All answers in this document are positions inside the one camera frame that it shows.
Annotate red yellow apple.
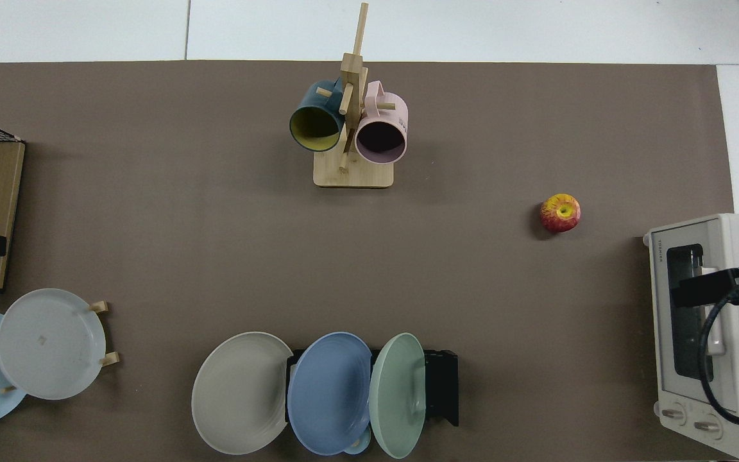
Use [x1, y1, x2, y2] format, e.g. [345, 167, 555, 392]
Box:
[540, 193, 581, 234]

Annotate grey white plate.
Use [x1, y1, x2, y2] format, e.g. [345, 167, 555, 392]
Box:
[0, 288, 107, 401]

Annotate wooden peg plate rack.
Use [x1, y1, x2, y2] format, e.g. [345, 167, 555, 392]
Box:
[0, 300, 120, 393]

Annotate black dish rack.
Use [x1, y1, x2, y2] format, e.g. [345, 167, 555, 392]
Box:
[285, 348, 459, 427]

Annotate beige plate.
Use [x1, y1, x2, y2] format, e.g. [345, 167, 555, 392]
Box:
[191, 331, 294, 456]

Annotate green plate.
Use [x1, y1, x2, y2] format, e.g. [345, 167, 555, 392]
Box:
[368, 332, 427, 460]

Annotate toaster oven knob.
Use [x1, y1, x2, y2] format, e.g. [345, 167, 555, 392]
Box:
[693, 416, 724, 441]
[659, 401, 688, 426]

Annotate brown table cloth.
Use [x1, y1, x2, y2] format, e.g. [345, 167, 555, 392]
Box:
[0, 61, 736, 462]

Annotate dark teal cup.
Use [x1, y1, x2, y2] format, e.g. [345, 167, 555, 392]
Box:
[289, 79, 346, 153]

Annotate pink cup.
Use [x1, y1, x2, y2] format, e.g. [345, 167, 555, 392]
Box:
[354, 80, 409, 164]

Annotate wooden cup stand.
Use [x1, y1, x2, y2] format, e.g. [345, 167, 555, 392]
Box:
[313, 2, 396, 189]

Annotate small blue round thing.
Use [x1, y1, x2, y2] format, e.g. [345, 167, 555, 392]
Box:
[343, 427, 372, 456]

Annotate white toaster oven handle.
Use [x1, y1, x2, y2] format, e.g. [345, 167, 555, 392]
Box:
[700, 265, 727, 357]

